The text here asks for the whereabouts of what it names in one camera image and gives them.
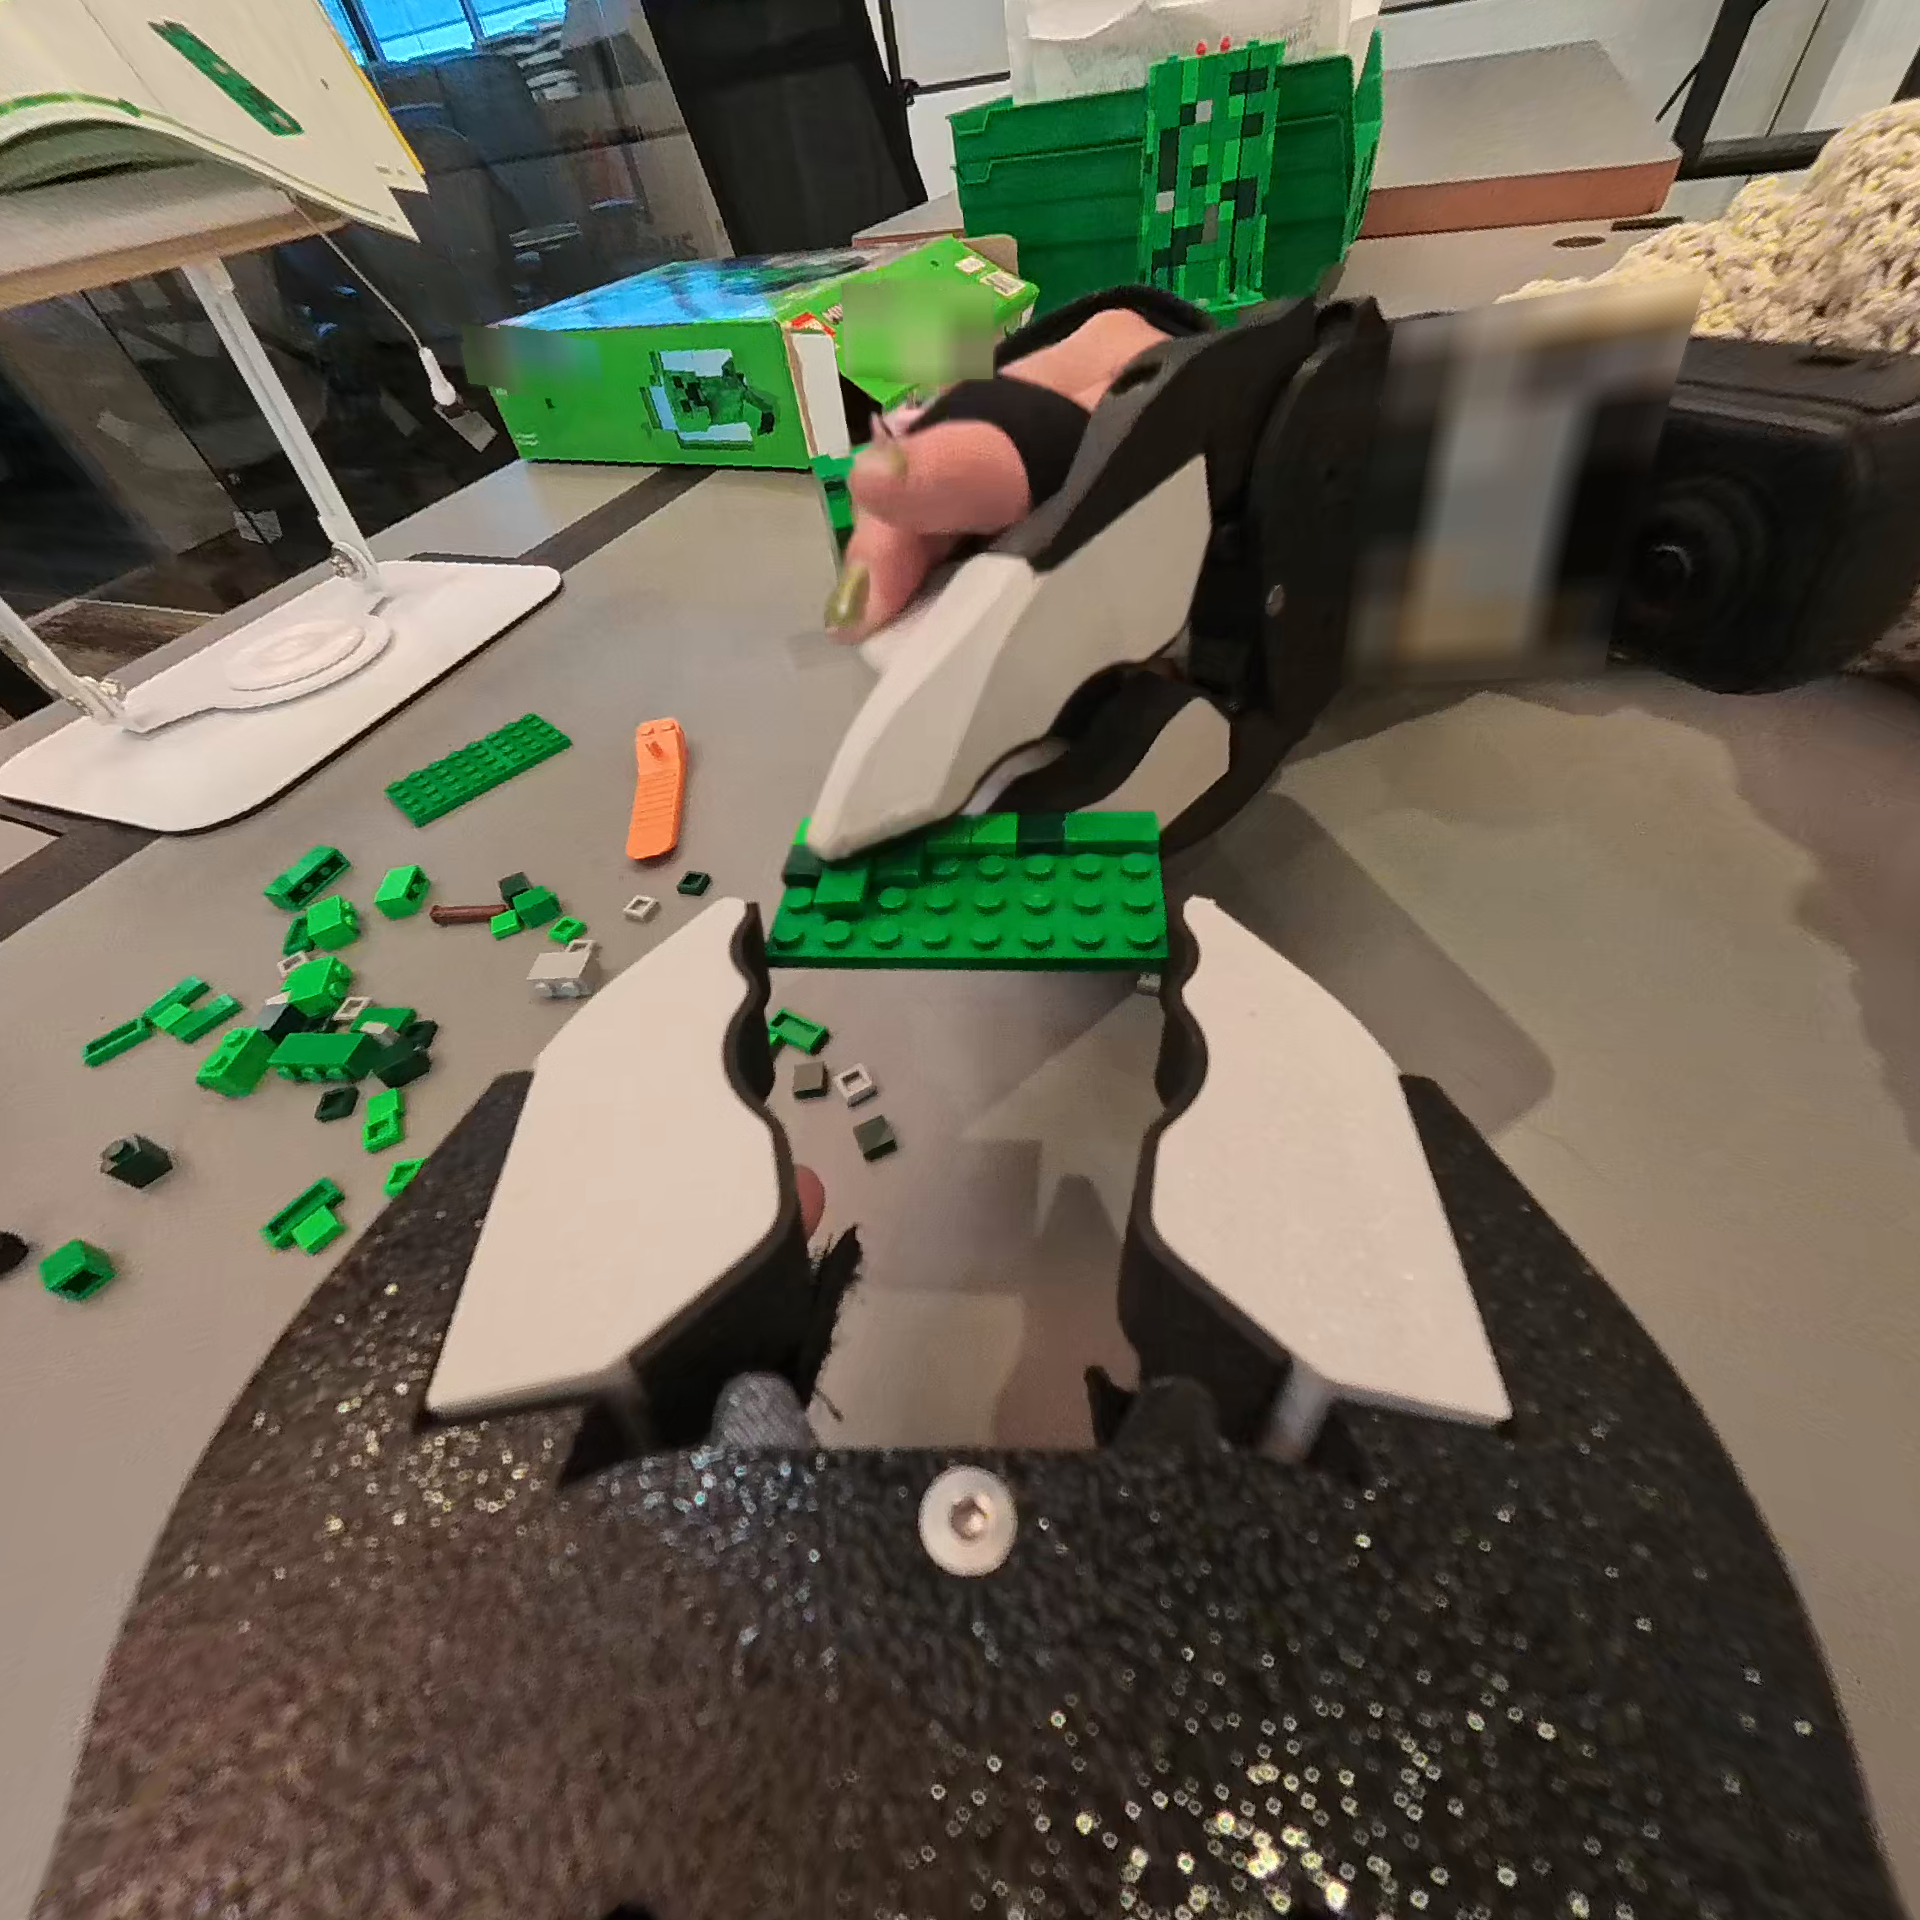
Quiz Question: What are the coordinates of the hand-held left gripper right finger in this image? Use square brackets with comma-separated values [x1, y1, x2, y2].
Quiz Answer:
[1131, 897, 1517, 1462]

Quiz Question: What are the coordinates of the open instruction booklet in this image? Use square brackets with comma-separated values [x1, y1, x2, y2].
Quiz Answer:
[0, 0, 425, 243]

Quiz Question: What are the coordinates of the pile of small lego pieces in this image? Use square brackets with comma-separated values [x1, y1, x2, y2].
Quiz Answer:
[37, 843, 903, 1306]

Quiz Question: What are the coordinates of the narrow green lego plate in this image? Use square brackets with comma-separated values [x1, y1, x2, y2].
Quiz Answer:
[384, 714, 576, 827]

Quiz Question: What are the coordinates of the green lego baseplate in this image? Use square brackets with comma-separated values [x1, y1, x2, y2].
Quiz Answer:
[766, 810, 1175, 973]

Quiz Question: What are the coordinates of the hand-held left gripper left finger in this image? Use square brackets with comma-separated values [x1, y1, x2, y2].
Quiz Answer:
[421, 897, 800, 1451]

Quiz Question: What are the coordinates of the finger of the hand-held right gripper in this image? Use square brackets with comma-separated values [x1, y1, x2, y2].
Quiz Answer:
[976, 701, 1248, 846]
[806, 450, 1213, 867]

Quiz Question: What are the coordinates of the black office chair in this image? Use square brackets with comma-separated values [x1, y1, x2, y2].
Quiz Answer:
[642, 0, 933, 261]

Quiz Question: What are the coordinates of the orange brick separator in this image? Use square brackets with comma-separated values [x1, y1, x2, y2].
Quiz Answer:
[624, 718, 693, 865]

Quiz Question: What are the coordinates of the white book stand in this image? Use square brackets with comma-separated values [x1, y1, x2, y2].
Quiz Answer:
[0, 142, 563, 835]

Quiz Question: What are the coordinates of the large green lego build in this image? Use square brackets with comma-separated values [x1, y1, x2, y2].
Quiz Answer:
[949, 29, 1385, 325]

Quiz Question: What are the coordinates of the green lego box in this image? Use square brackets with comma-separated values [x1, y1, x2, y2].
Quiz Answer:
[464, 238, 1040, 472]

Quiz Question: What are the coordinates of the person's right forearm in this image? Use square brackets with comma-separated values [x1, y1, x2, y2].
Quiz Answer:
[1498, 104, 1920, 349]

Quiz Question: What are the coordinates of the large blue-lit window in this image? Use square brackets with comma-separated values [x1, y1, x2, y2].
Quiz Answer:
[322, 0, 570, 68]

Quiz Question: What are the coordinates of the person's right hand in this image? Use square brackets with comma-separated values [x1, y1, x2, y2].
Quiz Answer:
[822, 305, 1186, 642]

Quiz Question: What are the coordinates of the white stand cable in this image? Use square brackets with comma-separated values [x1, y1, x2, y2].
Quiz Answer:
[322, 224, 462, 410]

